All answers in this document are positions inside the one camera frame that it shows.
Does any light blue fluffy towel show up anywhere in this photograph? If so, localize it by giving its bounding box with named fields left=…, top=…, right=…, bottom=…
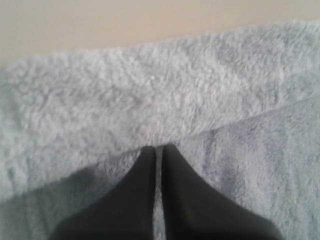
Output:
left=0, top=20, right=320, bottom=240

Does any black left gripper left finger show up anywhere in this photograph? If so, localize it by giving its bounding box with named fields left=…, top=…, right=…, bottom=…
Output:
left=50, top=146, right=157, bottom=240

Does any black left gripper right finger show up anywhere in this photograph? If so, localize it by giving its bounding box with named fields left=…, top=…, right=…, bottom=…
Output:
left=161, top=144, right=282, bottom=240

